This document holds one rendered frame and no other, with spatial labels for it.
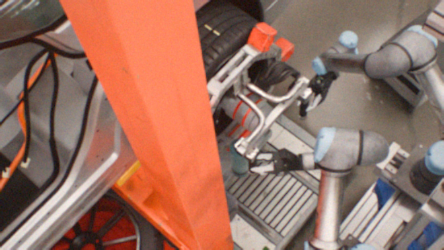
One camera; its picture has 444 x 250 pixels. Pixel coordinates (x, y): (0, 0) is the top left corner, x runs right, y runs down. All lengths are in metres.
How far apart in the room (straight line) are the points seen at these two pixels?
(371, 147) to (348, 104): 1.59
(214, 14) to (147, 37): 1.39
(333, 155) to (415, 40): 0.55
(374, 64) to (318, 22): 1.65
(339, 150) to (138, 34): 1.07
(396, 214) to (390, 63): 0.67
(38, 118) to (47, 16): 0.82
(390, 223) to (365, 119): 1.11
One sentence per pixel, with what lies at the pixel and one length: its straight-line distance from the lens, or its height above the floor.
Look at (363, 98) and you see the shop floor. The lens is 3.50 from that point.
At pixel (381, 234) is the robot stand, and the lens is 2.43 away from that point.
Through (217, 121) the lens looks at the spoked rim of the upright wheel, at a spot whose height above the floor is 0.65.
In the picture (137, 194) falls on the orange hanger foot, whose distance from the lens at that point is 2.54.
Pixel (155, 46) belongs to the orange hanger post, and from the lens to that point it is 1.00.
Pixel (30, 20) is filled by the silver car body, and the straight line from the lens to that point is 1.67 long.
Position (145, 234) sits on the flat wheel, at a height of 0.50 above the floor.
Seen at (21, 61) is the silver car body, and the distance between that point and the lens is 2.57.
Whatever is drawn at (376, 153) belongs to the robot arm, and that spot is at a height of 1.31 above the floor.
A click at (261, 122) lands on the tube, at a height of 1.01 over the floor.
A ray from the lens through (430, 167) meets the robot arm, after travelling 2.26.
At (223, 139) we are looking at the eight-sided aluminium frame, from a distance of 2.64.
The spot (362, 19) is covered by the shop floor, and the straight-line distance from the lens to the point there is 3.80.
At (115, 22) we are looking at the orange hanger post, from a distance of 0.88.
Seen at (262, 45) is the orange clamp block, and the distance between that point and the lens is 2.29.
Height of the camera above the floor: 3.02
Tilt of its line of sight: 64 degrees down
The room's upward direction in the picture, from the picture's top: 8 degrees counter-clockwise
